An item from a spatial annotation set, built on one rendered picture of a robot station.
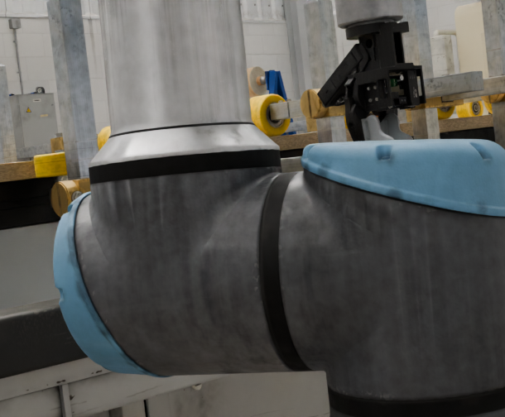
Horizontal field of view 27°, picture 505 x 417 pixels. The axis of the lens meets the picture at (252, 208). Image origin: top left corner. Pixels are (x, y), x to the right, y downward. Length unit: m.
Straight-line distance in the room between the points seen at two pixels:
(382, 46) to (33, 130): 8.53
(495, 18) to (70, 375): 1.15
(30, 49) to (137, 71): 9.46
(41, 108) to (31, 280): 8.28
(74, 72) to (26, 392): 0.44
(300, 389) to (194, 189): 1.36
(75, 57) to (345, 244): 0.84
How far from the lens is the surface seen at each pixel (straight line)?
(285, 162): 1.56
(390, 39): 1.40
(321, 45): 1.78
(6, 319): 1.39
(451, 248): 0.69
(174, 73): 0.77
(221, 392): 1.94
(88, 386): 1.51
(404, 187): 0.68
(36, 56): 10.26
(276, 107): 1.93
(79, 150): 1.47
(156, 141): 0.75
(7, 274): 1.65
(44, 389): 1.48
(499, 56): 2.17
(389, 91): 1.38
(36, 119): 9.88
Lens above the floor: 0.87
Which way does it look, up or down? 3 degrees down
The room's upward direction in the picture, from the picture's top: 6 degrees counter-clockwise
